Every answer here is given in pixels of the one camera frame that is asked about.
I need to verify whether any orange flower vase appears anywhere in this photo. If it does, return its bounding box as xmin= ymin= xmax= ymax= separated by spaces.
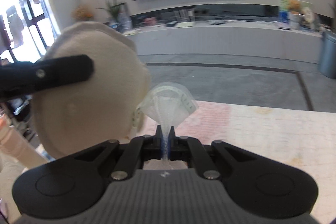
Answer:
xmin=71 ymin=5 xmax=94 ymax=22

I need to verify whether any white lace blanket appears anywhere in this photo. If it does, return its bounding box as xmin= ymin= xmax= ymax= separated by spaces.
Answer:
xmin=141 ymin=100 xmax=336 ymax=222

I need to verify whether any grey-blue trash bin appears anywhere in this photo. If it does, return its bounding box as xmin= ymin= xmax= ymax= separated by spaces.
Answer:
xmin=318 ymin=31 xmax=336 ymax=79

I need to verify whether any plush toys gift set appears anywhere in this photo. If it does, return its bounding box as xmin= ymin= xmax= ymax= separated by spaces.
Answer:
xmin=278 ymin=0 xmax=315 ymax=30

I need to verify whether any green potted plant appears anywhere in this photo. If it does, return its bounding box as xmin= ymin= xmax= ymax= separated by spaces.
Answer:
xmin=98 ymin=0 xmax=133 ymax=34

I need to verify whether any round cream cushion pad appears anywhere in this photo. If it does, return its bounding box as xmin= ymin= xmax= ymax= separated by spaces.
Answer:
xmin=32 ymin=22 xmax=150 ymax=159

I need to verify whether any white tv cabinet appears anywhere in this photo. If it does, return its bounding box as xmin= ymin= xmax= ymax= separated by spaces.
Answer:
xmin=127 ymin=4 xmax=322 ymax=63

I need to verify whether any translucent mesh bag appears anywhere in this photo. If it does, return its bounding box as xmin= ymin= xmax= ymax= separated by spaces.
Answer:
xmin=133 ymin=83 xmax=198 ymax=160

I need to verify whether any white wifi router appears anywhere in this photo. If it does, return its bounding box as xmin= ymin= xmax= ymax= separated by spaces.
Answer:
xmin=174 ymin=9 xmax=195 ymax=28

